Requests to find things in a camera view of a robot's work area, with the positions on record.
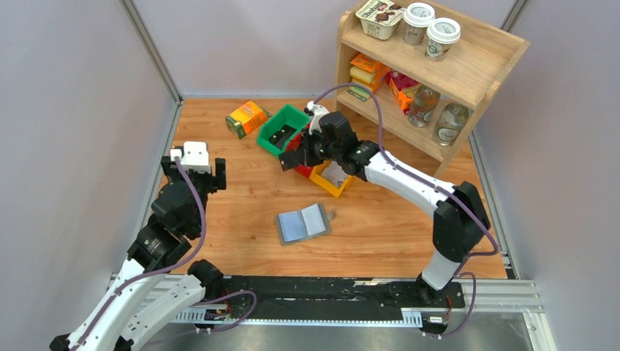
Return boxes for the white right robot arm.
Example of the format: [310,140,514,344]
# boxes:
[279,112,490,306]

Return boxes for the black credit card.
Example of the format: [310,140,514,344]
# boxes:
[278,124,297,140]

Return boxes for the clear glass bottle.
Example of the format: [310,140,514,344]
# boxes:
[408,85,441,127]
[433,102,471,146]

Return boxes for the aluminium rail frame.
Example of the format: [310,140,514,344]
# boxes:
[120,275,556,350]

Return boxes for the white lidded cup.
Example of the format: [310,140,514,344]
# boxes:
[425,18,461,61]
[403,2,436,46]

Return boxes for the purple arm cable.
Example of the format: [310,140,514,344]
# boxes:
[312,83,500,339]
[67,157,257,351]

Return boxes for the left white lidded cup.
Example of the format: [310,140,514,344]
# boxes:
[403,2,436,46]

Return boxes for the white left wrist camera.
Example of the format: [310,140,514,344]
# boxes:
[169,141,211,173]

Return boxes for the stacked sponge pack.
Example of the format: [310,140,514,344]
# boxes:
[349,53,391,93]

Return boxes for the red orange snack bag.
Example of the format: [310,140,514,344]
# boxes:
[385,69,421,115]

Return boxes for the orange green sponge box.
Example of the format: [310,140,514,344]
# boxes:
[225,100,272,139]

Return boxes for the green plastic bin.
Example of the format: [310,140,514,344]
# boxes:
[257,105,310,157]

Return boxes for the yellow plastic bin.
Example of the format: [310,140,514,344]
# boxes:
[309,161,353,198]

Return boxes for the right clear glass bottle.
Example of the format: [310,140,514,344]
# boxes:
[433,102,471,146]

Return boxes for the left clear glass bottle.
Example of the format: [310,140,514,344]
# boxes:
[408,85,441,127]

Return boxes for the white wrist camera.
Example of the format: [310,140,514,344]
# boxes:
[305,101,330,135]
[169,141,211,173]

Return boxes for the red plastic bin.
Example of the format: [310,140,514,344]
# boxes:
[286,133,313,178]

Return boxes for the white VIP card in bin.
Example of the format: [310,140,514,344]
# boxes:
[321,162,347,189]

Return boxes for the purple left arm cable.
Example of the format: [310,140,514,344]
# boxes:
[67,157,257,351]

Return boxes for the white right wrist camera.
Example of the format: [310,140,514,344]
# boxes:
[305,101,330,135]

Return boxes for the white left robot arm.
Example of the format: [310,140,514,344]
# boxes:
[49,150,227,350]

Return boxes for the wooden shelf unit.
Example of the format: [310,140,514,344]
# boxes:
[332,0,532,178]

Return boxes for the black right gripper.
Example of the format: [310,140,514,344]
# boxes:
[292,127,341,168]

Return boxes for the right white lidded cup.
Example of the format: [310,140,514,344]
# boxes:
[425,18,461,61]

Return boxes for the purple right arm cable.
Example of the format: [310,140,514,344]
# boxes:
[312,83,500,339]

